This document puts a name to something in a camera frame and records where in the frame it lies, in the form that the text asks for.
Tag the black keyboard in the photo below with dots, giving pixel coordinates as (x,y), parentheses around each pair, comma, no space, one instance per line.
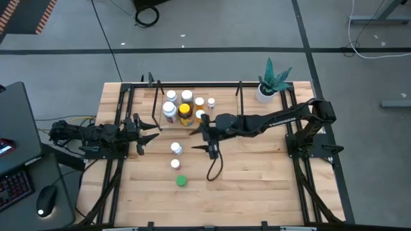
(13,189)

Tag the black aluminium table frame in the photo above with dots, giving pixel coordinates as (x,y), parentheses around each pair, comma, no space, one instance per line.
(192,85)

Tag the amber bottle with yellow cap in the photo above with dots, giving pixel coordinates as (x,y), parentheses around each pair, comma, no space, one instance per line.
(184,109)

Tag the white-capped bottle with maroon label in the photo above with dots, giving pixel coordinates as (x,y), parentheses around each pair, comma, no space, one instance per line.
(175,164)

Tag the white medicine bottle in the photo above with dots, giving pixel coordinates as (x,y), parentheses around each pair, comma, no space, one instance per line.
(171,95)
(175,147)

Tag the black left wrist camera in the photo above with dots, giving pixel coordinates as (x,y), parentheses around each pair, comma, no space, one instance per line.
(130,131)

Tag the green plant in white pot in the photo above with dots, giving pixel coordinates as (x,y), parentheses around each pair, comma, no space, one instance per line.
(265,94)

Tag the small white pill bottle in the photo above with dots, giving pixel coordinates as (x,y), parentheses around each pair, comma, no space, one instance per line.
(211,101)

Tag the green bottle with green cap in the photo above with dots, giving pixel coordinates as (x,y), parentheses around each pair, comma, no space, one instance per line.
(181,181)

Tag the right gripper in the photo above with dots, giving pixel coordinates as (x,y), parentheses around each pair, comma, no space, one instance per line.
(212,138)

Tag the dark grey desk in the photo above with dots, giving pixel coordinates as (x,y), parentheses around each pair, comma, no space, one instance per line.
(19,122)

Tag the multivitamin gummies jar white cap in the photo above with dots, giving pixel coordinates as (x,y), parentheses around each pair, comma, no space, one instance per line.
(187,95)

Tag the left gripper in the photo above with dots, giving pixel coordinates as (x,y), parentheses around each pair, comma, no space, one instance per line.
(140,141)

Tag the black computer mouse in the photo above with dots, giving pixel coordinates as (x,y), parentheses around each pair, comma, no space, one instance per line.
(46,200)

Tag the black box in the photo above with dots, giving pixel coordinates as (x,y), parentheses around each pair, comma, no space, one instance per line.
(147,2)

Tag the large white bottle purple label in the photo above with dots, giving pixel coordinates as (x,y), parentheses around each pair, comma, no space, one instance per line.
(169,108)

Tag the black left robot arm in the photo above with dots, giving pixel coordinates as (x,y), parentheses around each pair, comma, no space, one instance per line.
(96,133)

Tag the phone with red edge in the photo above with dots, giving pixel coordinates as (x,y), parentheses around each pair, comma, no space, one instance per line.
(4,147)

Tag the wooden shelf with black frame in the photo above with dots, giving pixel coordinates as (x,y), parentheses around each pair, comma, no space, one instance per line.
(224,109)

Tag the grey table leg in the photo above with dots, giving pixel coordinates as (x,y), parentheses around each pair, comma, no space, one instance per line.
(396,104)
(379,20)

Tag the dark mat with orange stripes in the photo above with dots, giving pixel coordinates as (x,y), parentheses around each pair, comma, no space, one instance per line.
(25,16)

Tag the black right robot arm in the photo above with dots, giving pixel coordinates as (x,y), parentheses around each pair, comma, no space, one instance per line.
(282,120)

